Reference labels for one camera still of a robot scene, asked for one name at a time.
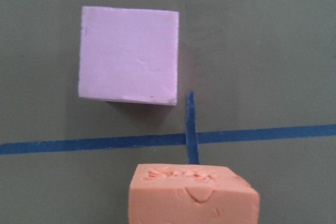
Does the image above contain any orange foam block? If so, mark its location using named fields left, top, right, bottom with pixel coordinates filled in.
left=128, top=164, right=260, bottom=223

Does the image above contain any short blue tape piece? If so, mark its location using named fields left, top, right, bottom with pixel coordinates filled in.
left=185, top=91, right=200, bottom=165

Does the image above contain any long horizontal blue tape strip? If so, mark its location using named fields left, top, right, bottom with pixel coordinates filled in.
left=1, top=124, right=335, bottom=155

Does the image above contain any pink foam block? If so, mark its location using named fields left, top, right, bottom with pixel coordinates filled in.
left=78, top=6, right=179, bottom=105

